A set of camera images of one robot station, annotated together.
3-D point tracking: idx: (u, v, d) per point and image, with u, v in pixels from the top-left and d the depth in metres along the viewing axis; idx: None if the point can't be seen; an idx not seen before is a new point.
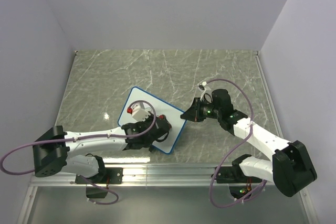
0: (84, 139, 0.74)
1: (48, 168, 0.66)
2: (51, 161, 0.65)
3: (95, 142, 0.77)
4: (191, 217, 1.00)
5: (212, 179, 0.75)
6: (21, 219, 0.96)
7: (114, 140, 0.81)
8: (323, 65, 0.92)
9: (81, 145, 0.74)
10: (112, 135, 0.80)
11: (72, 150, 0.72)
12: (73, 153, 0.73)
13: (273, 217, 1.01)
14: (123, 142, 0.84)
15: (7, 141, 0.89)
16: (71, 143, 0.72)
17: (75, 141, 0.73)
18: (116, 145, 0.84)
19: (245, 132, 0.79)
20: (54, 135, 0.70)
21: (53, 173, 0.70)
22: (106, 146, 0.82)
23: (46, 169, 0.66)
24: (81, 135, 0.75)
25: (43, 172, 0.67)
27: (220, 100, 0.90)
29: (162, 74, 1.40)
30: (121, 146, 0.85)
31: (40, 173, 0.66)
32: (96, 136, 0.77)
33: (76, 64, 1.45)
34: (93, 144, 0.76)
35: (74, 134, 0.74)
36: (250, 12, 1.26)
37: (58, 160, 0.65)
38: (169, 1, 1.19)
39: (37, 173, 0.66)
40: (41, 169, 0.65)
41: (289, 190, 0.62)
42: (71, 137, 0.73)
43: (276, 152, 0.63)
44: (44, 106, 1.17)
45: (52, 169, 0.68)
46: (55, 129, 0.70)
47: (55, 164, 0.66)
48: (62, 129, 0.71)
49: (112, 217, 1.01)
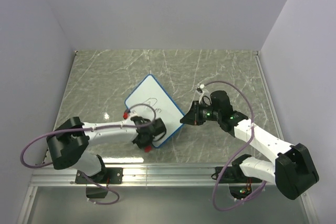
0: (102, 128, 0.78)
1: (67, 158, 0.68)
2: (72, 150, 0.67)
3: (110, 131, 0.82)
4: (191, 217, 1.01)
5: (216, 183, 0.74)
6: (21, 220, 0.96)
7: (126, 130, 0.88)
8: (323, 64, 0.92)
9: (98, 134, 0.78)
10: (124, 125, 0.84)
11: (91, 138, 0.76)
12: (91, 141, 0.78)
13: (273, 216, 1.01)
14: (134, 132, 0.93)
15: (6, 141, 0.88)
16: (90, 132, 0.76)
17: (93, 131, 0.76)
18: (127, 134, 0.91)
19: (247, 136, 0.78)
20: (71, 126, 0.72)
21: (70, 164, 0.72)
22: (118, 136, 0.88)
23: (65, 160, 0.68)
24: (97, 124, 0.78)
25: (62, 163, 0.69)
27: (219, 102, 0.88)
29: (162, 74, 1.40)
30: (133, 135, 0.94)
31: (59, 165, 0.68)
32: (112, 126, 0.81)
33: (76, 64, 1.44)
34: (107, 133, 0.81)
35: (91, 124, 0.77)
36: (250, 12, 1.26)
37: (79, 149, 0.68)
38: (169, 1, 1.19)
39: (56, 164, 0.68)
40: (61, 160, 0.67)
41: (292, 193, 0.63)
42: (88, 126, 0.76)
43: (280, 156, 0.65)
44: (44, 106, 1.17)
45: (70, 160, 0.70)
46: (73, 120, 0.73)
47: (75, 155, 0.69)
48: (79, 120, 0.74)
49: (112, 217, 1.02)
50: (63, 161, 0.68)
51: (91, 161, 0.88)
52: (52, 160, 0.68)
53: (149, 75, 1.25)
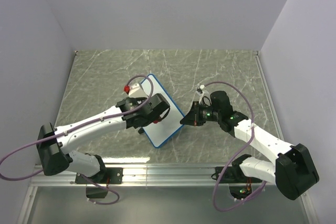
0: (76, 129, 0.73)
1: (52, 166, 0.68)
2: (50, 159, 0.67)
3: (87, 129, 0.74)
4: (191, 217, 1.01)
5: (216, 185, 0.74)
6: (21, 220, 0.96)
7: (109, 121, 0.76)
8: (324, 64, 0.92)
9: (73, 136, 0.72)
10: (104, 117, 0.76)
11: (65, 144, 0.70)
12: (69, 147, 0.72)
13: (273, 217, 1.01)
14: (121, 120, 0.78)
15: (5, 142, 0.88)
16: (63, 137, 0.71)
17: (66, 135, 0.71)
18: (114, 126, 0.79)
19: (247, 136, 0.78)
20: (45, 134, 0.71)
21: (63, 169, 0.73)
22: (103, 130, 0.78)
23: (52, 168, 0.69)
24: (71, 126, 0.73)
25: (51, 170, 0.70)
27: (218, 102, 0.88)
29: (162, 74, 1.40)
30: (122, 124, 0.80)
31: (49, 172, 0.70)
32: (88, 122, 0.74)
33: (76, 64, 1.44)
34: (85, 133, 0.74)
35: (64, 128, 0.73)
36: (250, 12, 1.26)
37: (54, 158, 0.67)
38: (169, 0, 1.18)
39: (46, 172, 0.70)
40: (47, 170, 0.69)
41: (292, 194, 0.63)
42: (60, 131, 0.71)
43: (280, 156, 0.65)
44: (44, 106, 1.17)
45: (58, 167, 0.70)
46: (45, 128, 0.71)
47: (57, 161, 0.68)
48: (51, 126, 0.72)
49: (112, 217, 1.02)
50: (50, 168, 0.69)
51: (90, 163, 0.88)
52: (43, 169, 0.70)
53: (151, 73, 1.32)
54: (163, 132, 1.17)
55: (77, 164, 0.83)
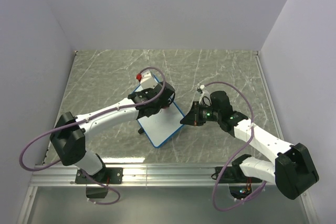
0: (96, 117, 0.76)
1: (72, 152, 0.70)
2: (71, 146, 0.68)
3: (106, 117, 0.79)
4: (191, 217, 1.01)
5: (217, 183, 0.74)
6: (21, 219, 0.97)
7: (124, 111, 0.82)
8: (324, 64, 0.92)
9: (94, 123, 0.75)
10: (121, 107, 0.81)
11: (87, 129, 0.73)
12: (90, 134, 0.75)
13: (273, 217, 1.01)
14: (134, 111, 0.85)
15: (5, 142, 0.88)
16: (84, 124, 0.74)
17: (87, 122, 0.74)
18: (128, 115, 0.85)
19: (247, 136, 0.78)
20: (65, 121, 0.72)
21: (78, 157, 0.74)
22: (118, 119, 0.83)
23: (71, 155, 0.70)
24: (91, 115, 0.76)
25: (69, 158, 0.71)
27: (218, 102, 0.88)
29: (162, 74, 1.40)
30: (134, 114, 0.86)
31: (66, 160, 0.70)
32: (105, 112, 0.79)
33: (76, 64, 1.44)
34: (104, 120, 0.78)
35: (84, 115, 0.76)
36: (250, 12, 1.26)
37: (79, 142, 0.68)
38: (169, 0, 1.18)
39: (63, 160, 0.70)
40: (66, 156, 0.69)
41: (292, 193, 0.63)
42: (82, 119, 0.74)
43: (279, 156, 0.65)
44: (44, 106, 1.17)
45: (76, 153, 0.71)
46: (65, 116, 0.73)
47: (77, 148, 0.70)
48: (72, 115, 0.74)
49: (113, 217, 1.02)
50: (69, 156, 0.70)
51: (90, 161, 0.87)
52: (60, 157, 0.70)
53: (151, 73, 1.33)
54: (163, 132, 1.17)
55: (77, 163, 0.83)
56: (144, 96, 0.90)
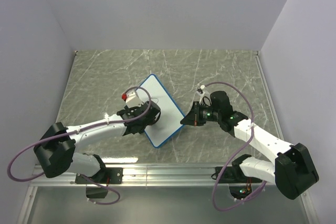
0: (86, 129, 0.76)
1: (58, 164, 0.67)
2: (59, 157, 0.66)
3: (95, 131, 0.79)
4: (191, 217, 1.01)
5: (216, 184, 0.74)
6: (21, 219, 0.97)
7: (113, 126, 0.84)
8: (324, 63, 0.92)
9: (84, 135, 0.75)
10: (111, 121, 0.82)
11: (77, 141, 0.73)
12: (80, 145, 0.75)
13: (273, 217, 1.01)
14: (122, 127, 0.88)
15: (5, 142, 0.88)
16: (75, 135, 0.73)
17: (77, 133, 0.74)
18: (115, 131, 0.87)
19: (247, 135, 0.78)
20: (55, 131, 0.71)
21: (63, 170, 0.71)
22: (106, 134, 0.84)
23: (56, 167, 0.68)
24: (81, 126, 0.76)
25: (53, 171, 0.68)
27: (218, 102, 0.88)
29: (162, 74, 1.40)
30: (122, 129, 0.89)
31: (50, 172, 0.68)
32: (97, 125, 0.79)
33: (76, 64, 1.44)
34: (95, 134, 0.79)
35: (75, 126, 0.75)
36: (250, 12, 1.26)
37: (66, 154, 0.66)
38: (169, 1, 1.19)
39: (47, 172, 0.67)
40: (51, 168, 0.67)
41: (292, 193, 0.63)
42: (72, 130, 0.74)
43: (279, 156, 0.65)
44: (44, 106, 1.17)
45: (61, 166, 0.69)
46: (56, 126, 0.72)
47: (64, 159, 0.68)
48: (62, 125, 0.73)
49: (113, 217, 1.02)
50: (54, 168, 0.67)
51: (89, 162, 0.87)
52: (43, 169, 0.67)
53: (151, 73, 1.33)
54: (163, 134, 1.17)
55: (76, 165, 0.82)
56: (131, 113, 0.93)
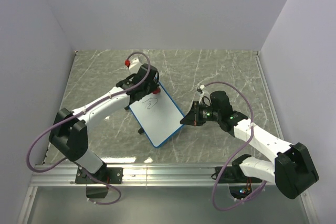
0: (92, 107, 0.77)
1: (76, 146, 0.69)
2: (74, 138, 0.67)
3: (101, 106, 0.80)
4: (191, 217, 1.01)
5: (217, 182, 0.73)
6: (21, 219, 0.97)
7: (117, 98, 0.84)
8: (324, 63, 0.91)
9: (92, 113, 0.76)
10: (113, 94, 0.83)
11: (87, 120, 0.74)
12: (90, 125, 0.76)
13: (273, 217, 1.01)
14: (126, 97, 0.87)
15: (5, 142, 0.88)
16: (83, 116, 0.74)
17: (85, 114, 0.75)
18: (121, 102, 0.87)
19: (247, 135, 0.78)
20: (63, 117, 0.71)
21: (84, 150, 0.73)
22: (113, 107, 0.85)
23: (75, 148, 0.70)
24: (86, 106, 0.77)
25: (74, 152, 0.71)
27: (218, 102, 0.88)
29: (162, 74, 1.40)
30: (126, 99, 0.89)
31: (73, 155, 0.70)
32: (100, 100, 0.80)
33: (76, 64, 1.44)
34: (101, 110, 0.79)
35: (80, 108, 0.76)
36: (250, 12, 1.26)
37: (81, 134, 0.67)
38: (169, 1, 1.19)
39: (70, 156, 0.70)
40: (71, 150, 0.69)
41: (291, 193, 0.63)
42: (79, 112, 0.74)
43: (279, 155, 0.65)
44: (44, 106, 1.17)
45: (81, 146, 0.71)
46: (62, 112, 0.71)
47: (81, 140, 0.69)
48: (67, 110, 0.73)
49: (112, 217, 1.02)
50: (74, 149, 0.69)
51: (90, 159, 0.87)
52: (65, 153, 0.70)
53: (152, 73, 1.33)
54: (161, 133, 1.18)
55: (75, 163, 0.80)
56: (131, 83, 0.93)
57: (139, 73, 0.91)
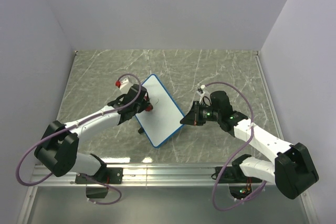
0: (85, 121, 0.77)
1: (64, 160, 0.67)
2: (64, 151, 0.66)
3: (92, 123, 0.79)
4: (191, 217, 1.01)
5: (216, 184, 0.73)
6: (21, 219, 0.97)
7: (108, 116, 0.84)
8: (324, 63, 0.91)
9: (84, 128, 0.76)
10: (105, 112, 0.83)
11: (79, 134, 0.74)
12: (81, 139, 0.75)
13: (273, 217, 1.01)
14: (117, 115, 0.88)
15: (5, 142, 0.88)
16: (75, 129, 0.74)
17: (77, 127, 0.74)
18: (112, 120, 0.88)
19: (247, 135, 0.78)
20: (54, 130, 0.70)
21: (70, 167, 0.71)
22: (103, 125, 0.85)
23: (63, 163, 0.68)
24: (79, 120, 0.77)
25: (61, 168, 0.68)
27: (218, 102, 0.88)
29: (162, 74, 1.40)
30: (116, 118, 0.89)
31: (59, 171, 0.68)
32: (92, 116, 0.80)
33: (76, 64, 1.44)
34: (93, 125, 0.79)
35: (73, 121, 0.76)
36: (250, 12, 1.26)
37: (71, 148, 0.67)
38: (169, 1, 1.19)
39: (55, 171, 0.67)
40: (58, 165, 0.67)
41: (291, 193, 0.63)
42: (71, 124, 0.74)
43: (279, 155, 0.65)
44: (44, 107, 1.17)
45: (68, 161, 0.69)
46: (53, 124, 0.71)
47: (70, 155, 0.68)
48: (60, 123, 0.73)
49: (112, 217, 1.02)
50: (61, 164, 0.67)
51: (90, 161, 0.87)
52: (51, 169, 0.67)
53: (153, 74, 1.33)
54: (160, 132, 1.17)
55: (77, 164, 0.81)
56: (122, 102, 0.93)
57: (130, 93, 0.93)
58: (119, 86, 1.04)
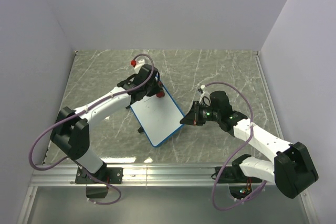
0: (94, 106, 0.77)
1: (79, 144, 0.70)
2: (76, 136, 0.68)
3: (102, 106, 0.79)
4: (191, 217, 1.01)
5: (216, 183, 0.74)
6: (21, 219, 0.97)
7: (118, 98, 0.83)
8: (324, 63, 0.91)
9: (93, 112, 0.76)
10: (114, 94, 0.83)
11: (89, 119, 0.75)
12: (92, 123, 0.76)
13: (273, 217, 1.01)
14: (127, 96, 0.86)
15: (4, 142, 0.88)
16: (85, 115, 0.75)
17: (87, 112, 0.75)
18: (122, 102, 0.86)
19: (246, 135, 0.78)
20: (64, 116, 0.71)
21: (84, 148, 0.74)
22: (114, 108, 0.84)
23: (77, 147, 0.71)
24: (88, 105, 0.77)
25: (76, 151, 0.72)
27: (218, 102, 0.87)
29: (162, 74, 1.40)
30: (128, 99, 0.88)
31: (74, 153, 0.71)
32: (102, 100, 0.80)
33: (76, 64, 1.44)
34: (103, 108, 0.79)
35: (82, 107, 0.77)
36: (250, 12, 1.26)
37: (82, 132, 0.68)
38: (169, 1, 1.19)
39: (72, 154, 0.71)
40: (73, 149, 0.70)
41: (291, 192, 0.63)
42: (81, 110, 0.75)
43: (278, 153, 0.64)
44: (44, 106, 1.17)
45: (82, 145, 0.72)
46: (63, 110, 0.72)
47: (82, 138, 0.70)
48: (69, 108, 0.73)
49: (112, 217, 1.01)
50: (75, 148, 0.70)
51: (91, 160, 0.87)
52: (66, 152, 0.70)
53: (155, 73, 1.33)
54: (160, 132, 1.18)
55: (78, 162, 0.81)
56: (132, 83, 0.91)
57: (142, 73, 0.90)
58: (134, 66, 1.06)
